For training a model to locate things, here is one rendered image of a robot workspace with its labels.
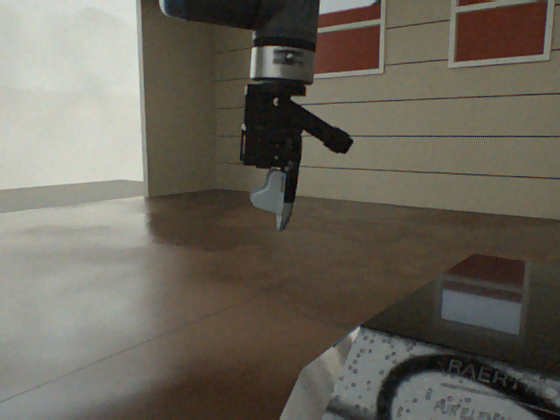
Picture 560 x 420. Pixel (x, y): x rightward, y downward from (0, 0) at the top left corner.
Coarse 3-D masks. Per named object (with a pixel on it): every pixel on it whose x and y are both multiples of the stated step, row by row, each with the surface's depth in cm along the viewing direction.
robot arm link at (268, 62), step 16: (256, 48) 65; (272, 48) 63; (288, 48) 63; (256, 64) 65; (272, 64) 63; (288, 64) 63; (304, 64) 64; (256, 80) 68; (272, 80) 65; (288, 80) 64; (304, 80) 65
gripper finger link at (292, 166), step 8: (296, 152) 67; (288, 160) 66; (296, 160) 66; (288, 168) 66; (296, 168) 66; (288, 176) 66; (296, 176) 66; (288, 184) 67; (296, 184) 67; (288, 192) 68; (288, 200) 68
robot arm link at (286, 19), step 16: (272, 0) 60; (288, 0) 61; (304, 0) 62; (320, 0) 65; (272, 16) 62; (288, 16) 62; (304, 16) 62; (256, 32) 64; (272, 32) 62; (288, 32) 62; (304, 32) 63; (304, 48) 63
